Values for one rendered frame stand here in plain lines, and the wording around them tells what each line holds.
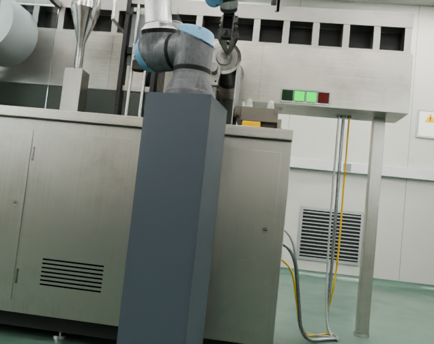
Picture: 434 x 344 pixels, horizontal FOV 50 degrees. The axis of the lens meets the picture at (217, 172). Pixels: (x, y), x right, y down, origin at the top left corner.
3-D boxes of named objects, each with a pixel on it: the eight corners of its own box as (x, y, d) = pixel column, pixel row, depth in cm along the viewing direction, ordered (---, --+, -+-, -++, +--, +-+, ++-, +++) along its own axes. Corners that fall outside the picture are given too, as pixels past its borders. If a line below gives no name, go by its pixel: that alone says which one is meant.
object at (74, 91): (50, 121, 216) (65, 3, 220) (63, 127, 230) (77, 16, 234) (78, 123, 214) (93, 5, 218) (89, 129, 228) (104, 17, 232)
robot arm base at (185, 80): (205, 95, 133) (209, 62, 133) (156, 93, 136) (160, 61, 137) (218, 108, 147) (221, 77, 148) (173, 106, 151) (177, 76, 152)
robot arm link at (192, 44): (196, 62, 134) (201, 16, 135) (161, 65, 141) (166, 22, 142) (219, 74, 144) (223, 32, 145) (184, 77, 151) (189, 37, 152)
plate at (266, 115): (239, 119, 199) (241, 106, 200) (243, 134, 239) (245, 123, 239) (277, 122, 197) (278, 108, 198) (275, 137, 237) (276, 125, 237)
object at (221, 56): (218, 46, 205) (235, 50, 204) (219, 47, 207) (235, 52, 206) (213, 61, 204) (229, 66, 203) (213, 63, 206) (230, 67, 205)
